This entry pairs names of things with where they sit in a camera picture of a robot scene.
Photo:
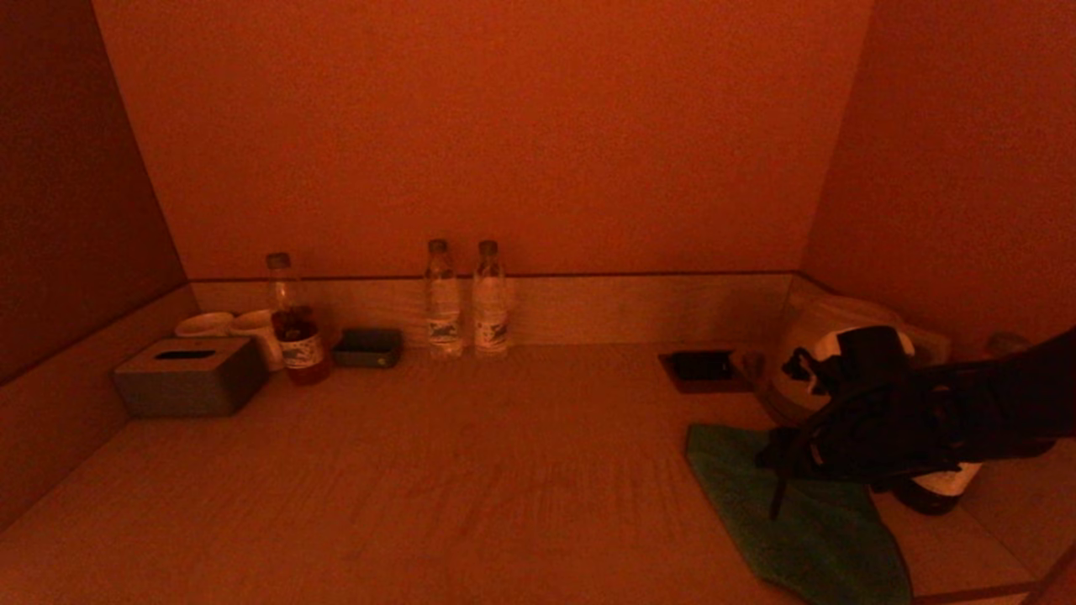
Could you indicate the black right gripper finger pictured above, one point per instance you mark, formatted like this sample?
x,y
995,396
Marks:
x,y
790,460
794,437

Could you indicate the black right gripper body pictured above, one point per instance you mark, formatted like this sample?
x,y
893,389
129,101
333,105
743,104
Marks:
x,y
883,437

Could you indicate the teal microfibre cloth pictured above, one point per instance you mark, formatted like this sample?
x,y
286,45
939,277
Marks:
x,y
807,546

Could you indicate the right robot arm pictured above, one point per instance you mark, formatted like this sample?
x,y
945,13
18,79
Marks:
x,y
1025,403

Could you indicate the dark tea bottle white label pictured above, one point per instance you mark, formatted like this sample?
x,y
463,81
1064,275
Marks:
x,y
941,487

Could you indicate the black pop-up power socket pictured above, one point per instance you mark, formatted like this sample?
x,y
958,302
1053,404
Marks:
x,y
702,370

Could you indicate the cream electric kettle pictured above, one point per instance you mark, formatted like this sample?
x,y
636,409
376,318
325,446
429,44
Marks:
x,y
841,315

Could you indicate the clear water bottle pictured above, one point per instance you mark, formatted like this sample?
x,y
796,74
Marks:
x,y
490,311
443,311

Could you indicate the small teal tray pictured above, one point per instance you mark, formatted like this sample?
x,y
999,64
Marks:
x,y
367,349

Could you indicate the amber tea bottle blue label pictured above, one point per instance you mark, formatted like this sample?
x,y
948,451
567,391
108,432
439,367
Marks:
x,y
298,349

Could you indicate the white ceramic mug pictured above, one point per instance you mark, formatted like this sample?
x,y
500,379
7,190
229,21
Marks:
x,y
256,332
202,323

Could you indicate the teal tissue box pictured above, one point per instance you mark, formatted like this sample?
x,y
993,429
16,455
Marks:
x,y
189,382

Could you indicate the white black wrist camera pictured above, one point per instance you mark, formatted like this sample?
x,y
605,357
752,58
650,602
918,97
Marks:
x,y
857,353

